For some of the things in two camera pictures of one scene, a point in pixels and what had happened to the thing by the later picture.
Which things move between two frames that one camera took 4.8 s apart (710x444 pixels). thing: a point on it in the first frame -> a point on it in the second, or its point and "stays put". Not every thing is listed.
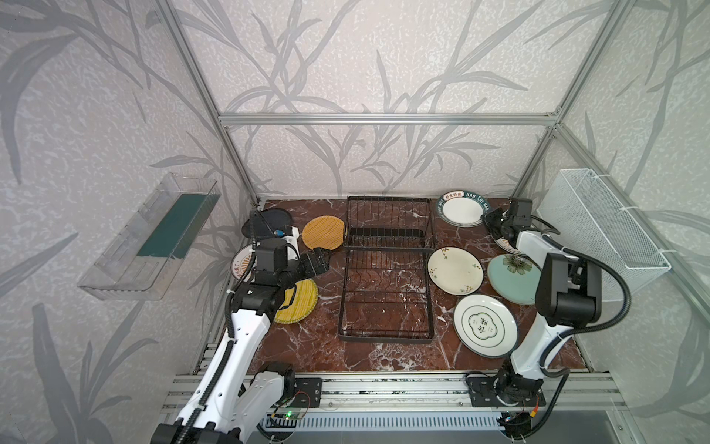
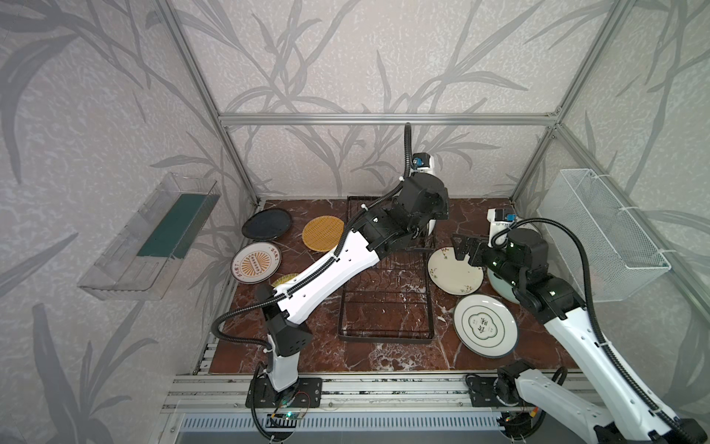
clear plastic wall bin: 139,261 stays put
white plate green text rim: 462,208 -> 430,225
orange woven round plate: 324,231 stays put
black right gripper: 488,217 -> 481,245
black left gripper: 321,266 -> 439,196
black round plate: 270,220 stays put
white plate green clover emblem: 486,326 stays put
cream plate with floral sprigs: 455,270 stays put
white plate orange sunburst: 240,259 stays put
